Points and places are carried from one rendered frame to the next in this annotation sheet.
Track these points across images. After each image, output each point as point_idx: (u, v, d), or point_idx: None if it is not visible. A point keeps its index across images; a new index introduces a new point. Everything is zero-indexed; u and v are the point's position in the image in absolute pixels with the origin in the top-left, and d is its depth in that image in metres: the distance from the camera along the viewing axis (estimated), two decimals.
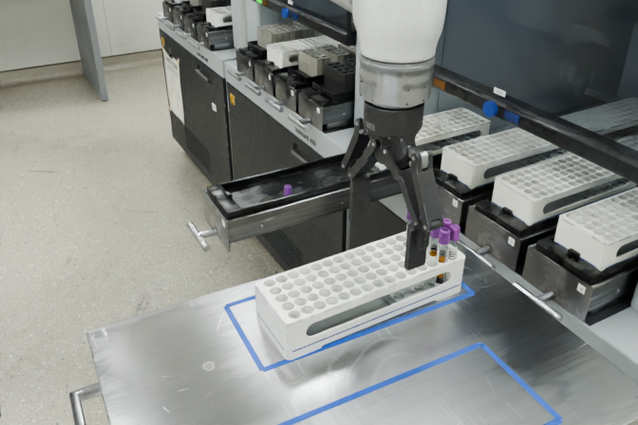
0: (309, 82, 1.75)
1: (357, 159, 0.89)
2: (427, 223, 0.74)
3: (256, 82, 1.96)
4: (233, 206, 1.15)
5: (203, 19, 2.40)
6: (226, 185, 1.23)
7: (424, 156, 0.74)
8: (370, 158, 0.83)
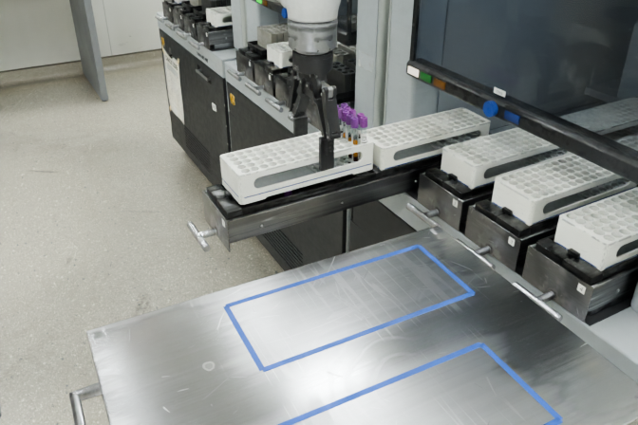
0: None
1: None
2: (328, 135, 1.13)
3: (256, 82, 1.96)
4: (233, 206, 1.15)
5: (203, 19, 2.40)
6: None
7: (330, 89, 1.11)
8: (302, 96, 1.19)
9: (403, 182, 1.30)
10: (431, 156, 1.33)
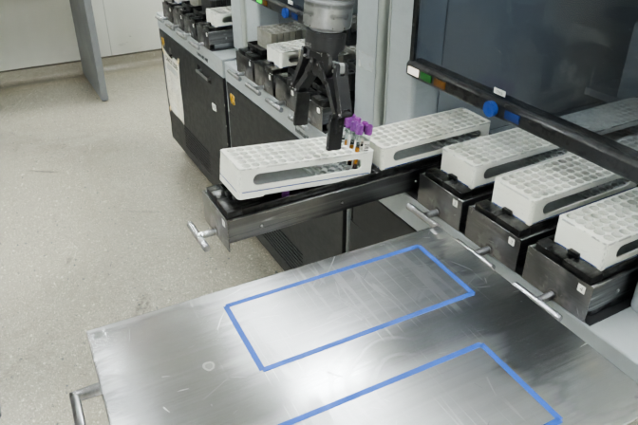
0: None
1: None
2: (341, 111, 1.10)
3: (256, 82, 1.96)
4: (233, 206, 1.15)
5: (203, 19, 2.40)
6: (226, 185, 1.23)
7: (342, 65, 1.10)
8: (309, 74, 1.19)
9: (403, 182, 1.30)
10: (431, 156, 1.33)
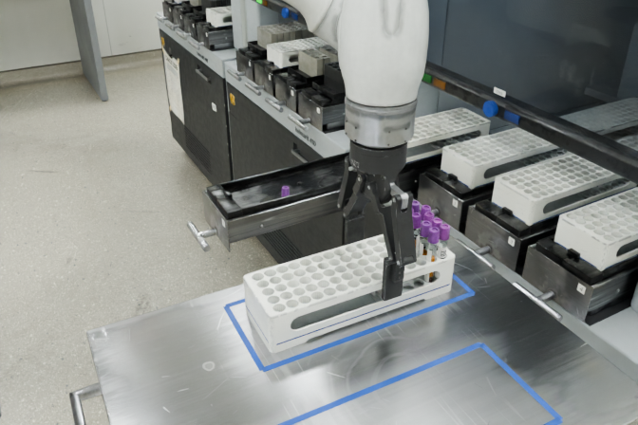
0: (309, 82, 1.75)
1: None
2: (401, 260, 0.79)
3: (256, 82, 1.96)
4: (233, 206, 1.15)
5: (203, 19, 2.40)
6: (226, 185, 1.23)
7: (404, 198, 0.77)
8: (360, 195, 0.86)
9: (403, 182, 1.30)
10: (431, 156, 1.33)
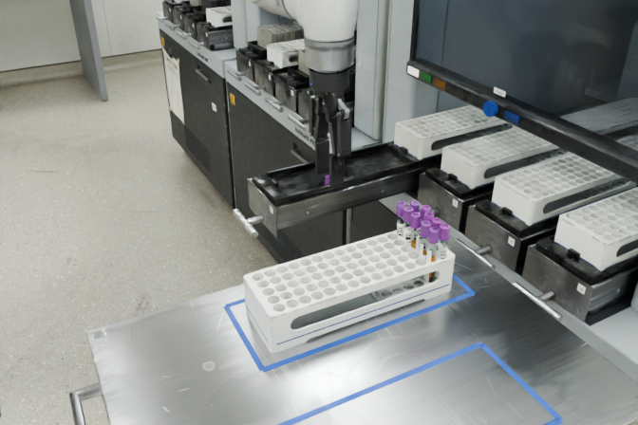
0: (309, 82, 1.75)
1: (340, 148, 1.16)
2: None
3: (256, 82, 1.96)
4: (280, 194, 1.19)
5: (203, 19, 2.40)
6: (271, 174, 1.27)
7: (312, 90, 1.21)
8: (337, 119, 1.17)
9: None
10: None
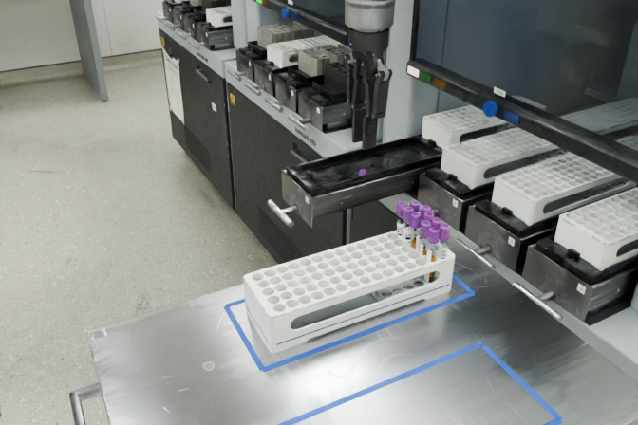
0: (309, 82, 1.75)
1: (375, 109, 1.15)
2: None
3: (256, 82, 1.96)
4: (315, 184, 1.22)
5: (203, 19, 2.40)
6: (304, 165, 1.30)
7: (348, 55, 1.20)
8: (374, 81, 1.16)
9: None
10: None
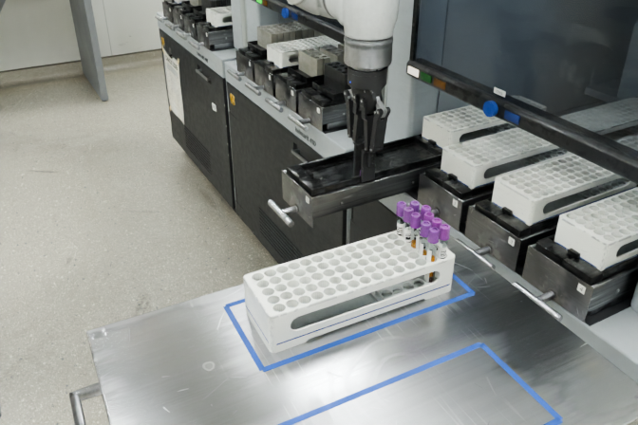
0: (309, 82, 1.75)
1: (372, 144, 1.19)
2: None
3: (256, 82, 1.96)
4: (315, 184, 1.22)
5: (203, 19, 2.40)
6: (304, 165, 1.30)
7: (348, 91, 1.24)
8: (372, 116, 1.20)
9: None
10: None
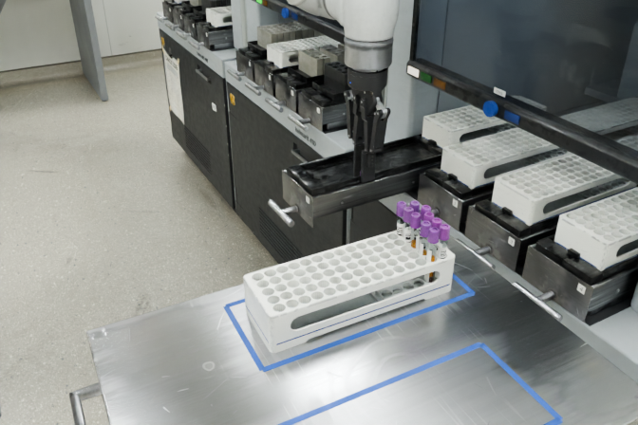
0: (309, 82, 1.75)
1: (372, 144, 1.19)
2: None
3: (256, 82, 1.96)
4: (316, 184, 1.22)
5: (203, 19, 2.40)
6: (304, 165, 1.30)
7: (348, 92, 1.24)
8: (372, 117, 1.20)
9: None
10: None
